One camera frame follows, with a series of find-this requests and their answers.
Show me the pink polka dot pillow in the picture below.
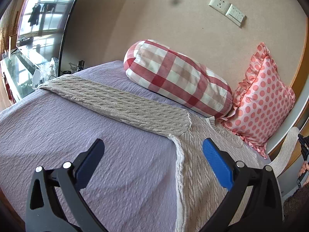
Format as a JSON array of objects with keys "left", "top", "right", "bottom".
[{"left": 219, "top": 43, "right": 295, "bottom": 158}]

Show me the white wall socket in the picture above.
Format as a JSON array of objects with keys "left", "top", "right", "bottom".
[{"left": 209, "top": 0, "right": 231, "bottom": 15}]

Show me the red checked bolster pillow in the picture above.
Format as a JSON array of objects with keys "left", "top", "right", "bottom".
[{"left": 124, "top": 39, "right": 233, "bottom": 117}]

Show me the beige cable-knit sweater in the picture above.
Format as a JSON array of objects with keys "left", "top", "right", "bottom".
[{"left": 37, "top": 74, "right": 301, "bottom": 232}]

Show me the lilac textured bedspread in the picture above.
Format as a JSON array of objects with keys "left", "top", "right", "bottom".
[{"left": 0, "top": 59, "right": 271, "bottom": 232}]

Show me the wooden bed headboard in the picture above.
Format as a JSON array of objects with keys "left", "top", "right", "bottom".
[{"left": 265, "top": 16, "right": 309, "bottom": 179}]

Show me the white light switch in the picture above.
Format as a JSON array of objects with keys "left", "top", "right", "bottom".
[{"left": 225, "top": 4, "right": 246, "bottom": 27}]

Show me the person's right hand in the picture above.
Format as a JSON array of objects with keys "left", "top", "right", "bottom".
[{"left": 297, "top": 161, "right": 309, "bottom": 187}]

